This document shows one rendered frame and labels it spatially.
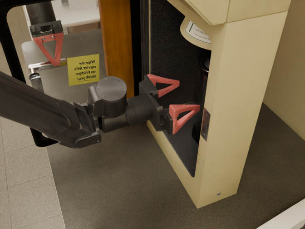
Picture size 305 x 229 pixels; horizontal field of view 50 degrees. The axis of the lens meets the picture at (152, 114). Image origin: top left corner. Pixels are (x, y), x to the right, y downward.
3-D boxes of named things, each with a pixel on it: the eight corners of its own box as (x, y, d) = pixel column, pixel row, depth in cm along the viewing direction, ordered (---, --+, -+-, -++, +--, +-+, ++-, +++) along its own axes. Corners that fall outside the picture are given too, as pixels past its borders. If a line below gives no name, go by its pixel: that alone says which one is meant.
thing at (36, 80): (45, 98, 75) (41, 78, 71) (36, 101, 74) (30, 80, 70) (44, 94, 76) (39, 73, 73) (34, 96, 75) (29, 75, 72)
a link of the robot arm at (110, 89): (63, 116, 69) (74, 150, 64) (55, 82, 59) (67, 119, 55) (117, 100, 72) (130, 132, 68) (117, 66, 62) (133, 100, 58)
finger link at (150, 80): (175, 66, 75) (137, 75, 73) (189, 82, 70) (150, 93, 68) (174, 89, 80) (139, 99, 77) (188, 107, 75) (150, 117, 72)
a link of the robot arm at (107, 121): (93, 117, 70) (100, 139, 68) (91, 99, 65) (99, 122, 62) (123, 109, 72) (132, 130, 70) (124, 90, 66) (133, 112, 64)
